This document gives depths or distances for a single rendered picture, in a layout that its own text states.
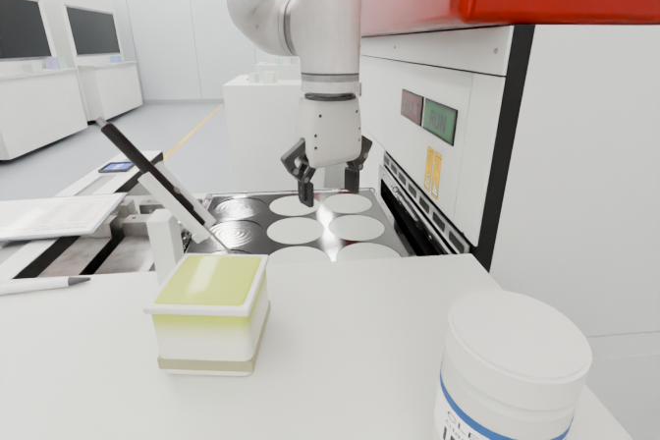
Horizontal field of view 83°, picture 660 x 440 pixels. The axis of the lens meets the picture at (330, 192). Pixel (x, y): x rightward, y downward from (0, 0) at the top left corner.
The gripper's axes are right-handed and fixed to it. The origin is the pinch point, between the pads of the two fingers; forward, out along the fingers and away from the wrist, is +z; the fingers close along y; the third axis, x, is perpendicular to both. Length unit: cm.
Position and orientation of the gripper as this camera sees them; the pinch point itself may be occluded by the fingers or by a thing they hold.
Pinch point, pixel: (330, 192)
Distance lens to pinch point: 60.3
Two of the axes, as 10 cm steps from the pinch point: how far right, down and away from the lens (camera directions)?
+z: 0.0, 9.3, 3.7
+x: 6.1, 2.9, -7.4
